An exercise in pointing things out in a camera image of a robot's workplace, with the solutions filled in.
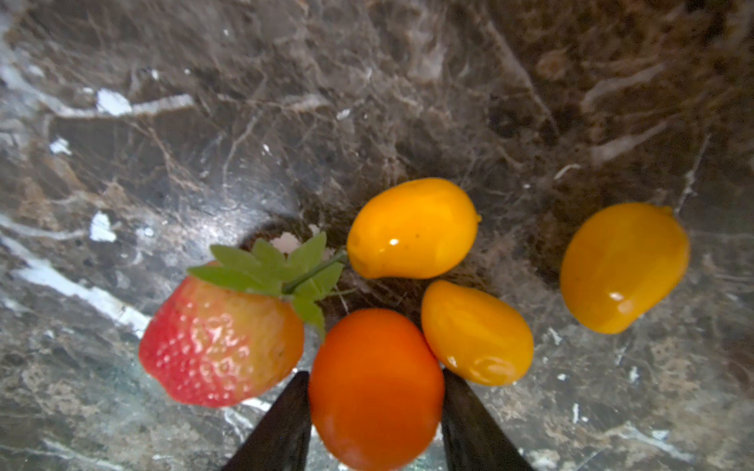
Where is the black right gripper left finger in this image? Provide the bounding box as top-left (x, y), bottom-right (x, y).
top-left (221, 371), bottom-right (311, 471)

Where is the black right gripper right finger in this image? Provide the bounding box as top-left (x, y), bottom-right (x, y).
top-left (442, 369), bottom-right (533, 471)

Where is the fake orange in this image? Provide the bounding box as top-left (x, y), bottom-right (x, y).
top-left (308, 308), bottom-right (445, 470)

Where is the yellow fake kumquat lower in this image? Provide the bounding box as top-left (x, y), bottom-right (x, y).
top-left (420, 280), bottom-right (534, 387)

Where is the yellow fake kumquat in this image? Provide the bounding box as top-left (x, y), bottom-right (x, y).
top-left (420, 280), bottom-right (534, 387)
top-left (347, 178), bottom-right (481, 280)
top-left (560, 202), bottom-right (690, 335)

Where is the yellow fake kumquat upper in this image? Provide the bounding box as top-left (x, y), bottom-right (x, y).
top-left (347, 178), bottom-right (481, 280)

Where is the yellow fake kumquat right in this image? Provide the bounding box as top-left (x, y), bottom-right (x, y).
top-left (560, 202), bottom-right (690, 335)

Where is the red strawberry with green leaf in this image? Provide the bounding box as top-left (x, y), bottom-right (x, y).
top-left (139, 233), bottom-right (347, 408)

